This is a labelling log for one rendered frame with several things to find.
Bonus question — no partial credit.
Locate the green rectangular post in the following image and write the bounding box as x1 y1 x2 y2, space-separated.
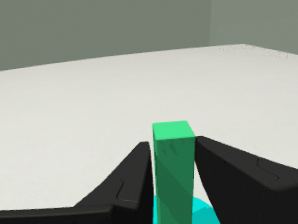
152 120 196 224

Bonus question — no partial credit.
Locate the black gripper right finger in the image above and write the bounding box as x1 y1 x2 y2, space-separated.
194 136 298 224

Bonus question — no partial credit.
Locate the cyan circle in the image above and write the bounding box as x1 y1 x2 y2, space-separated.
153 196 220 224

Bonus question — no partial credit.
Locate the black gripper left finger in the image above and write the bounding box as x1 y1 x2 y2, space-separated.
0 141 153 224

